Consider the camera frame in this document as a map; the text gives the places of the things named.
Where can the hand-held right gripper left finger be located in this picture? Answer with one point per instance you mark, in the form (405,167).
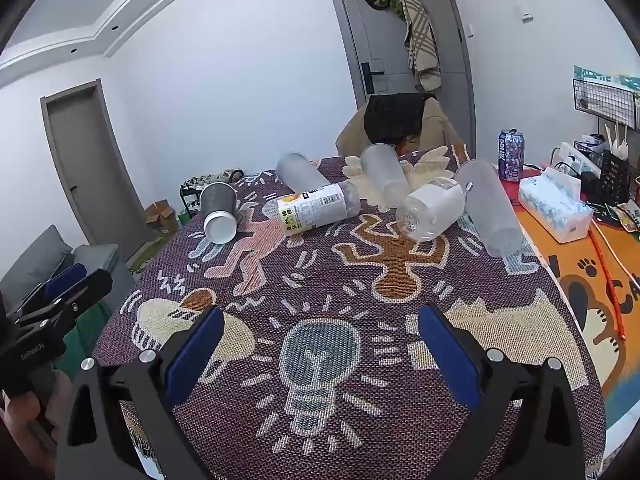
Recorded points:
(196,355)

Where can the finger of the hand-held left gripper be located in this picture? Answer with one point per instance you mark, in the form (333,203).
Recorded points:
(65,280)
(90,290)

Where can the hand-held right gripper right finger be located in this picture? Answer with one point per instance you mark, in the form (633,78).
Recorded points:
(445,355)

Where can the tall frosted plastic cup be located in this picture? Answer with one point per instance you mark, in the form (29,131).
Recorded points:
(487,210)

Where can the grey cup with white lid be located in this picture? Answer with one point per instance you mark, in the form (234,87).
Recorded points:
(217,201)

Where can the small frosted plastic cup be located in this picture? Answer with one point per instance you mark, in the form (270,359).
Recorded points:
(300,170)

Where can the person's left hand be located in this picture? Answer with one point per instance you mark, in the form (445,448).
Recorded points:
(25,417)

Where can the grey sofa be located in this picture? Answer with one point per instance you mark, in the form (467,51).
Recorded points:
(35,265)

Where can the green cloth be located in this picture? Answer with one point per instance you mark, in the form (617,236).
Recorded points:
(90,325)

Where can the cardboard box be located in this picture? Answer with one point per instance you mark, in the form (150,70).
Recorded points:
(161,217)

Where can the plain grey door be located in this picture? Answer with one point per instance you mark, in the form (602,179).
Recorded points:
(85,160)

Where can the shoe rack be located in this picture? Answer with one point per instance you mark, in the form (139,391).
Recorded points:
(192,195)

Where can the printed purple blanket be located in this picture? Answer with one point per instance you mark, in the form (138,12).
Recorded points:
(325,280)

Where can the clear bottle with white label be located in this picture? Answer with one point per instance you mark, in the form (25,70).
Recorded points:
(435,205)

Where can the orange cat mat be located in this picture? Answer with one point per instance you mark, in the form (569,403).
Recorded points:
(575,270)

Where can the red stick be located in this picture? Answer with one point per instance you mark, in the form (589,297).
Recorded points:
(607,280)

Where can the white tissue pack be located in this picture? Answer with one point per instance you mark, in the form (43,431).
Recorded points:
(552,205)

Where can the clear bottle with yellow label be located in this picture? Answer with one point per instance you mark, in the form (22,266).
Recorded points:
(320,207)

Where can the purple drink can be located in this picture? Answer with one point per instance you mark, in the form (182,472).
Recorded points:
(511,156)

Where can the snack packet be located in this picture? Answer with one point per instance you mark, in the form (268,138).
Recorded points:
(627,215)

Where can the white power strip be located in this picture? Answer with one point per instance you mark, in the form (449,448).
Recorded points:
(570,157)

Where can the black mesh basket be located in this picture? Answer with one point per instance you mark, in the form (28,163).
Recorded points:
(617,180)

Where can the white plastic cutlery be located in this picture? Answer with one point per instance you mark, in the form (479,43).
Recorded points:
(619,142)

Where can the plaid scarf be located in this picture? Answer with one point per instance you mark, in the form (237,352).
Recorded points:
(419,35)

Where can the grey door with black lock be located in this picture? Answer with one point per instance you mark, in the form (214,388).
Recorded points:
(360,20)

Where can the green plush toy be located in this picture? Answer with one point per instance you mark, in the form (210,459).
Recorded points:
(389,0)

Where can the white wall switch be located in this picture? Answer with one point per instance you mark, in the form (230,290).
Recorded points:
(525,9)

